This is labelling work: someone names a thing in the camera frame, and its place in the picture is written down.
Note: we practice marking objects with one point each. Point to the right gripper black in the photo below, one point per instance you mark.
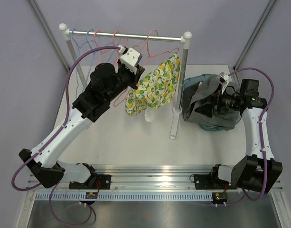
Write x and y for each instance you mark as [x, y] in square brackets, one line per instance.
[206, 109]

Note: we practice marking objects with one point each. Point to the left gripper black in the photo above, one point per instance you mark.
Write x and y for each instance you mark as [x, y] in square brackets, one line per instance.
[135, 78]

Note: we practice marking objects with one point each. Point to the plain grey skirt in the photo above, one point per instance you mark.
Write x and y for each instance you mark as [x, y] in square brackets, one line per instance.
[199, 102]

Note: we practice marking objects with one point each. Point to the lemon print skirt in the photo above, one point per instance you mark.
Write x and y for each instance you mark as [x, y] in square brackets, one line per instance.
[156, 89]

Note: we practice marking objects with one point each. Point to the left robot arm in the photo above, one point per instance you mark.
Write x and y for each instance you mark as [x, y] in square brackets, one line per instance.
[106, 83]

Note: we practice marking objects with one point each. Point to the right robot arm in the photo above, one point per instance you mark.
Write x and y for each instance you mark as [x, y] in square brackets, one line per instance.
[257, 170]

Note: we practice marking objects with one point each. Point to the blue plastic basket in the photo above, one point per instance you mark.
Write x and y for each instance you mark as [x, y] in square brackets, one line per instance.
[195, 79]

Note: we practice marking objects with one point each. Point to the clothes rack silver white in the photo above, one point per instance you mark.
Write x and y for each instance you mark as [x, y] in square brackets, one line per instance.
[184, 40]

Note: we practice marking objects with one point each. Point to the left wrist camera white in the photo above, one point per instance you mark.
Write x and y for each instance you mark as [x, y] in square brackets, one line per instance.
[130, 58]

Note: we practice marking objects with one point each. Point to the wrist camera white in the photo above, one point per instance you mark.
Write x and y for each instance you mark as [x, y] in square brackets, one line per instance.
[130, 58]
[224, 80]

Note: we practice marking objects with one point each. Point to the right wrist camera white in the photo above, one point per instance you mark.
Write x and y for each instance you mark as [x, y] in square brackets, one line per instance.
[224, 80]

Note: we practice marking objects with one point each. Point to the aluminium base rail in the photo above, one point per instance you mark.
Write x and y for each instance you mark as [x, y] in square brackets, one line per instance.
[131, 178]

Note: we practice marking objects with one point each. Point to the left frame post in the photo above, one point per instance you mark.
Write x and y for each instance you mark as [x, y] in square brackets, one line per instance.
[48, 33]

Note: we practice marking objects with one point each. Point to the frame post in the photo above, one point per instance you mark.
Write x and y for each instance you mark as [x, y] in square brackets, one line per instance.
[48, 33]
[254, 34]

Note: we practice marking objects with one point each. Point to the right frame post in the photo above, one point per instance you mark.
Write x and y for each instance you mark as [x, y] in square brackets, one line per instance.
[254, 34]

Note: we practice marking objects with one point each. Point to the white slotted cable duct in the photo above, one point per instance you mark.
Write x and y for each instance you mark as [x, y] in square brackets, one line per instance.
[126, 196]

